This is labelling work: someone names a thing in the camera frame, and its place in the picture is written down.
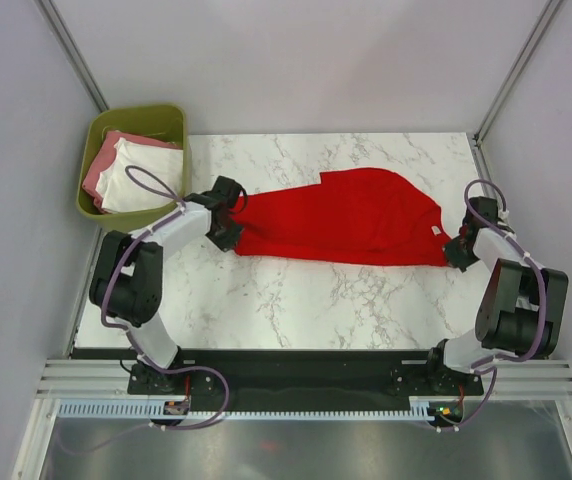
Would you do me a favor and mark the aluminium rail profile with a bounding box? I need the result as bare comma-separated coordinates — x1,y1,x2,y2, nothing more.
38,359,572,401

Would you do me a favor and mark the white folded t shirt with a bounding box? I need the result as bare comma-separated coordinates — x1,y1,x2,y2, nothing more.
96,138,184,214

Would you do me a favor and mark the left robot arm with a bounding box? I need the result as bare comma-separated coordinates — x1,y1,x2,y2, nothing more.
89,176,247,393

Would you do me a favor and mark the red t shirt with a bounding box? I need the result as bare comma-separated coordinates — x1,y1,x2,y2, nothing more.
234,167,450,267

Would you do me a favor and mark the right aluminium frame post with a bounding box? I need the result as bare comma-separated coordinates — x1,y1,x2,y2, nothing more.
471,0,565,149

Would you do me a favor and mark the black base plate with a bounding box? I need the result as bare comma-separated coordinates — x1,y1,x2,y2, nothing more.
128,350,484,411

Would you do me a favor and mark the olive green plastic bin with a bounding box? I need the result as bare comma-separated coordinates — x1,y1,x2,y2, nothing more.
76,103,193,232

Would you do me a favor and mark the aluminium frame post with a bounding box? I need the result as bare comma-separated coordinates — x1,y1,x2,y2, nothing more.
471,0,565,149
35,0,109,112

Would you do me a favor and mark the pink folded t shirt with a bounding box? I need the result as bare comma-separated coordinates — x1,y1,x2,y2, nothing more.
83,132,179,201

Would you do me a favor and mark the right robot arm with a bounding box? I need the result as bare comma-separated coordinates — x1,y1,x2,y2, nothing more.
423,196,569,394

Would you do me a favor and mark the left aluminium frame post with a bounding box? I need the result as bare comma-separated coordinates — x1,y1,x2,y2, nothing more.
35,0,109,112

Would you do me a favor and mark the white slotted cable duct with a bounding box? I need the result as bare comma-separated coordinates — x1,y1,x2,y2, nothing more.
57,398,434,422

